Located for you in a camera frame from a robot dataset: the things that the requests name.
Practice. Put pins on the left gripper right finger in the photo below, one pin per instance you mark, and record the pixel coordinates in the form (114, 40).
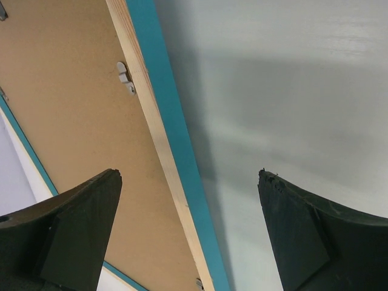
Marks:
(319, 244)

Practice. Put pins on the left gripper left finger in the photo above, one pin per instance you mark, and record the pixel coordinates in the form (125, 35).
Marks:
(60, 243)

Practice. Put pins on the blue picture frame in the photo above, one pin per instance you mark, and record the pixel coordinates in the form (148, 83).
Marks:
(75, 80)

